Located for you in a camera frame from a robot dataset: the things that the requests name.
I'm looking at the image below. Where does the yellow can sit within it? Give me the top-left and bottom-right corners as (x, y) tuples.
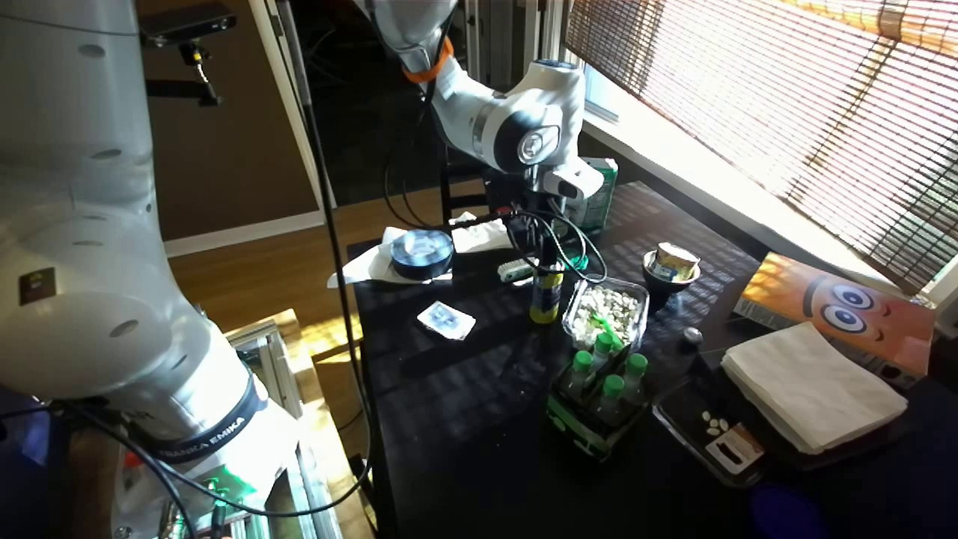
(530, 262), (564, 325)

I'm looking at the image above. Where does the white brush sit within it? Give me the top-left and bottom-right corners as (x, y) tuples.
(497, 258), (541, 284)

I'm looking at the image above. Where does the black chair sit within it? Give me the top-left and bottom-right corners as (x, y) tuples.
(438, 142), (517, 227)

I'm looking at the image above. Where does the green and white carton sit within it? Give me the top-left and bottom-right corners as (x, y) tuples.
(575, 156), (620, 234)

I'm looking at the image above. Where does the round black tin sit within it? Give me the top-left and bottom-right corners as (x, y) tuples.
(391, 229), (456, 282)

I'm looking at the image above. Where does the clear container of white pieces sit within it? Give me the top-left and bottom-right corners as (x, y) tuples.
(561, 276), (651, 354)

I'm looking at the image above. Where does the small white packet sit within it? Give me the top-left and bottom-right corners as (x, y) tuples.
(416, 300), (478, 342)

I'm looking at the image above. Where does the green plastic spoon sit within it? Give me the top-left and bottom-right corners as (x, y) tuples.
(590, 313), (626, 351)

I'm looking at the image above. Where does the small foil-lidded cup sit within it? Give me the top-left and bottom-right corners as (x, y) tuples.
(649, 242), (701, 284)

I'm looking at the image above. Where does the black bowl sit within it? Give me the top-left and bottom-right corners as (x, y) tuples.
(641, 250), (703, 313)

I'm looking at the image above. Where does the green-capped small bottle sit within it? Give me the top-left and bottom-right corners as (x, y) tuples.
(590, 331), (615, 375)
(597, 374), (626, 421)
(623, 353), (650, 399)
(569, 350), (594, 399)

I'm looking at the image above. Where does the white cloth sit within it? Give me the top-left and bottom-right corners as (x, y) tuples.
(326, 211), (519, 290)

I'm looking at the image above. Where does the green and black bottle carrier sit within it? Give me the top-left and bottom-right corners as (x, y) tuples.
(544, 365), (653, 460)

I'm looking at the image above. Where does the bamboo window blind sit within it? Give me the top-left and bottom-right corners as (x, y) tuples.
(564, 0), (958, 297)

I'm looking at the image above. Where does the black plastic tray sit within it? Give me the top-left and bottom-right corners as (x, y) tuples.
(652, 377), (769, 489)

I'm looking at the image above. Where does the stack of white napkins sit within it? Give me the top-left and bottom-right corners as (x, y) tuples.
(720, 321), (909, 456)

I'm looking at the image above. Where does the orange box with cartoon eyes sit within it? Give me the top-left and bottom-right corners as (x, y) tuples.
(733, 251), (937, 388)

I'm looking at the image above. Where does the black cable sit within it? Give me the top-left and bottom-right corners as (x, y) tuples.
(275, 0), (375, 519)

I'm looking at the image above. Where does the camera on mount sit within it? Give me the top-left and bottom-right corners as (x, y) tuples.
(138, 1), (239, 108)

